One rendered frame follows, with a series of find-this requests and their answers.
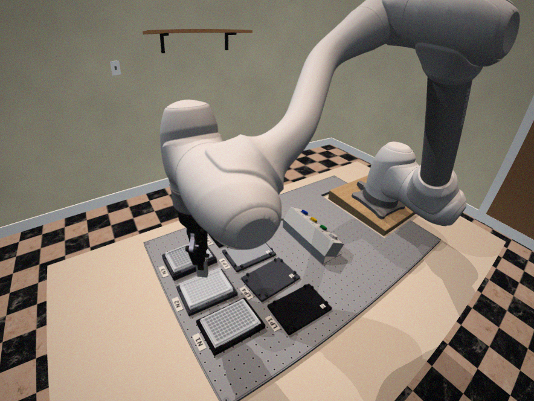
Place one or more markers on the white button panel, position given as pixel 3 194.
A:
pixel 320 242

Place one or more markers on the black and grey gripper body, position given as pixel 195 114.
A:
pixel 192 226

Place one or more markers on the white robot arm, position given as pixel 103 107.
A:
pixel 231 188

